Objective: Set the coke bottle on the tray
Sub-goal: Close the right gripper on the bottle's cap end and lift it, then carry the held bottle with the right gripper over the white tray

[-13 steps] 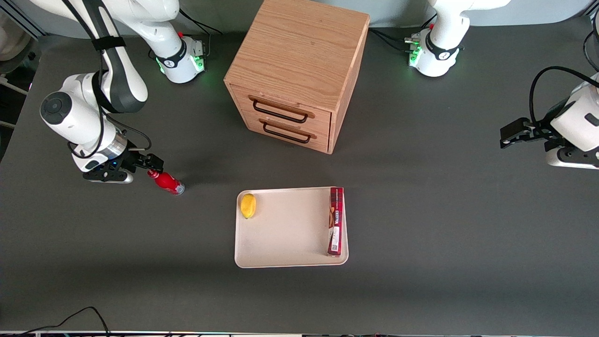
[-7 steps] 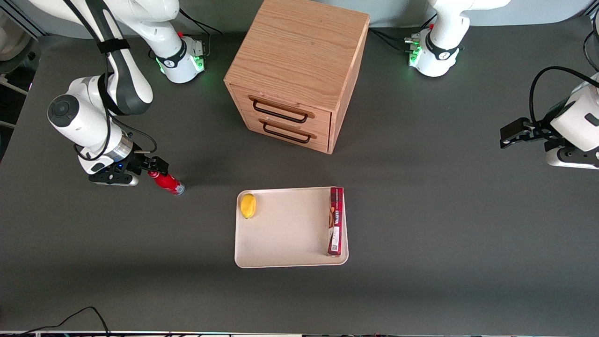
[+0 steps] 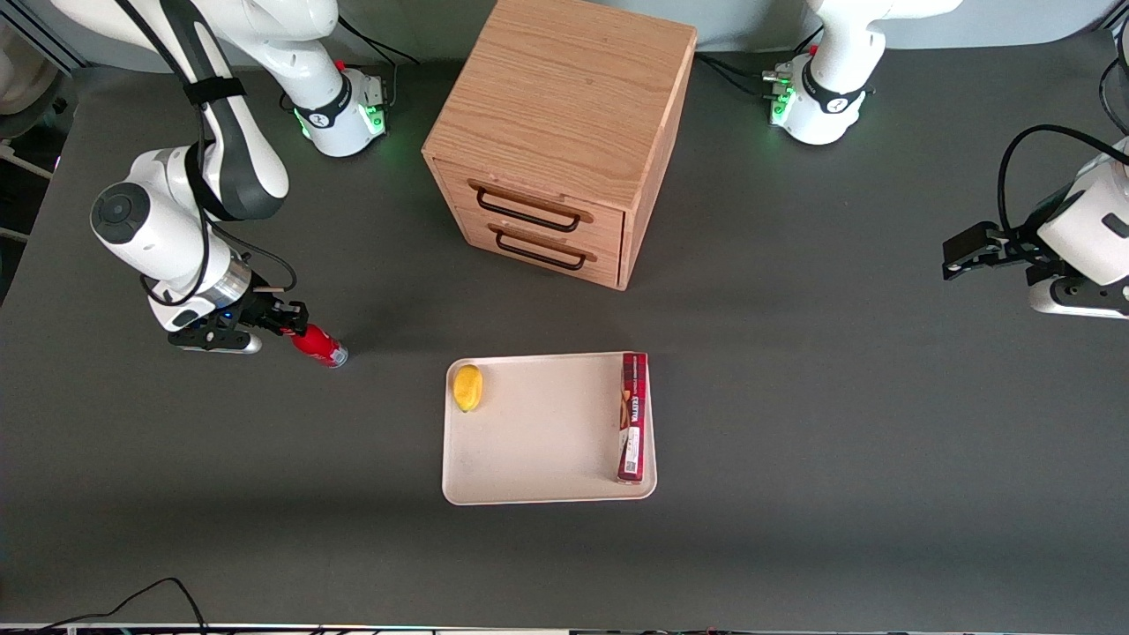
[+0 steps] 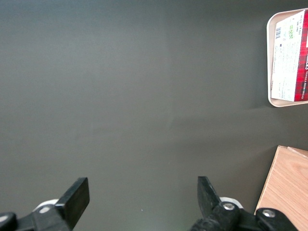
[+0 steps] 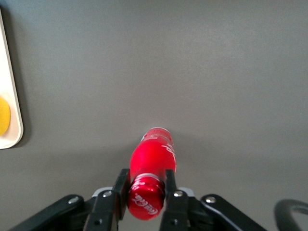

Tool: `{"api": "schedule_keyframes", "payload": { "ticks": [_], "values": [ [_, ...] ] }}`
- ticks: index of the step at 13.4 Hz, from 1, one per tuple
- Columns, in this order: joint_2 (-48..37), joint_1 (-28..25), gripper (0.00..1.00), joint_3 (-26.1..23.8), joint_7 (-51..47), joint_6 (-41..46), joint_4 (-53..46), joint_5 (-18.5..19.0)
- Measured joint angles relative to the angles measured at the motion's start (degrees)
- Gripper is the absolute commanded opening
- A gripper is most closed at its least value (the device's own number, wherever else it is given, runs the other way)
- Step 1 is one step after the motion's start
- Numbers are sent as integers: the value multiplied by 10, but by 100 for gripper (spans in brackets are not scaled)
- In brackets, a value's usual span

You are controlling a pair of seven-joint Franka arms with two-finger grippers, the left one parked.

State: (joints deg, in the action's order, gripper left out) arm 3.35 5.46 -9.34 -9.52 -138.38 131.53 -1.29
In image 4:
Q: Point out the wooden two-drawer cabinet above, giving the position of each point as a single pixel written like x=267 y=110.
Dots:
x=284 y=183

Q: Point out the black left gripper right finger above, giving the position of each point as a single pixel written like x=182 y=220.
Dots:
x=209 y=207

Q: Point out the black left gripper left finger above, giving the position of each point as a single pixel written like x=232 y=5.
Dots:
x=72 y=204

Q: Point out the beige rectangular tray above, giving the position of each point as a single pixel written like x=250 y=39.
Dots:
x=270 y=29

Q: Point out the red plaid cookie box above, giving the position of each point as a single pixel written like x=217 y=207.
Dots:
x=286 y=60

